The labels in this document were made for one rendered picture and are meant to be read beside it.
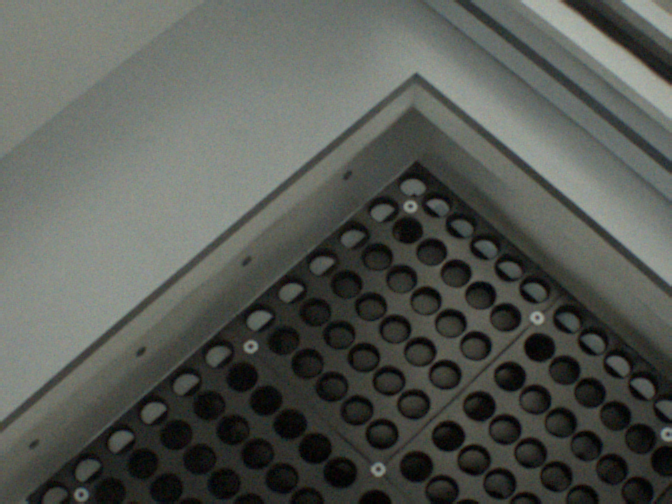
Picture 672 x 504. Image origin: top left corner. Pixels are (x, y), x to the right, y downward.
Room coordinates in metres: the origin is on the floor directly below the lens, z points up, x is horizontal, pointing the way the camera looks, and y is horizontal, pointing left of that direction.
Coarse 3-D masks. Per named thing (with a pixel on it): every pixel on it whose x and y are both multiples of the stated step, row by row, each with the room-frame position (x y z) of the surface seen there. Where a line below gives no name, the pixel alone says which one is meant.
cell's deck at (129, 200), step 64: (256, 0) 0.35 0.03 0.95; (320, 0) 0.35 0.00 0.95; (384, 0) 0.35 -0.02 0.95; (128, 64) 0.32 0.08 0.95; (192, 64) 0.32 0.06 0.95; (256, 64) 0.32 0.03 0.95; (320, 64) 0.32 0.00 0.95; (384, 64) 0.32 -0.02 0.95; (448, 64) 0.32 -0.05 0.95; (64, 128) 0.29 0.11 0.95; (128, 128) 0.29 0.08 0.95; (192, 128) 0.29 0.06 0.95; (256, 128) 0.29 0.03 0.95; (320, 128) 0.29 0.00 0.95; (384, 128) 0.30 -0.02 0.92; (448, 128) 0.30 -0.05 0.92; (512, 128) 0.28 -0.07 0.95; (576, 128) 0.28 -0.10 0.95; (0, 192) 0.26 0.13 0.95; (64, 192) 0.26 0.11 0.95; (128, 192) 0.26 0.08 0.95; (192, 192) 0.26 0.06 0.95; (256, 192) 0.26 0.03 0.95; (576, 192) 0.25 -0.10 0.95; (640, 192) 0.25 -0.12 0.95; (0, 256) 0.23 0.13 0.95; (64, 256) 0.23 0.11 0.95; (128, 256) 0.23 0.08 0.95; (192, 256) 0.23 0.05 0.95; (640, 256) 0.22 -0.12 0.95; (0, 320) 0.21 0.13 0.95; (64, 320) 0.21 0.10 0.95; (128, 320) 0.21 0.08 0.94; (0, 384) 0.18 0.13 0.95; (64, 384) 0.18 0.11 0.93; (0, 448) 0.16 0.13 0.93
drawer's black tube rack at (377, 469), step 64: (384, 192) 0.28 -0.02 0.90; (320, 256) 0.26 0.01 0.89; (384, 256) 0.27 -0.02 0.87; (448, 256) 0.25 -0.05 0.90; (320, 320) 0.24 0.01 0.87; (384, 320) 0.22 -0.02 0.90; (448, 320) 0.23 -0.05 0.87; (512, 320) 0.23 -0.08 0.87; (256, 384) 0.20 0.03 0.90; (320, 384) 0.21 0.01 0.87; (384, 384) 0.21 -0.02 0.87; (448, 384) 0.20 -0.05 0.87; (512, 384) 0.20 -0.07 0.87; (576, 384) 0.19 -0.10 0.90; (128, 448) 0.18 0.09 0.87; (192, 448) 0.17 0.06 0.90; (256, 448) 0.18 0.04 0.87; (320, 448) 0.18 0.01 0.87; (384, 448) 0.17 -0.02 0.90; (448, 448) 0.18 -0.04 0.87; (512, 448) 0.16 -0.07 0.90; (576, 448) 0.17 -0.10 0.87; (640, 448) 0.17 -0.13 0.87
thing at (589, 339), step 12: (456, 228) 0.29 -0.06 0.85; (468, 228) 0.29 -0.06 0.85; (492, 252) 0.28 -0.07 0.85; (504, 264) 0.27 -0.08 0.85; (516, 276) 0.26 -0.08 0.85; (528, 288) 0.26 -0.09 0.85; (540, 300) 0.25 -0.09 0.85; (576, 324) 0.24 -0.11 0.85; (588, 336) 0.23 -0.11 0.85; (600, 348) 0.23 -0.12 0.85
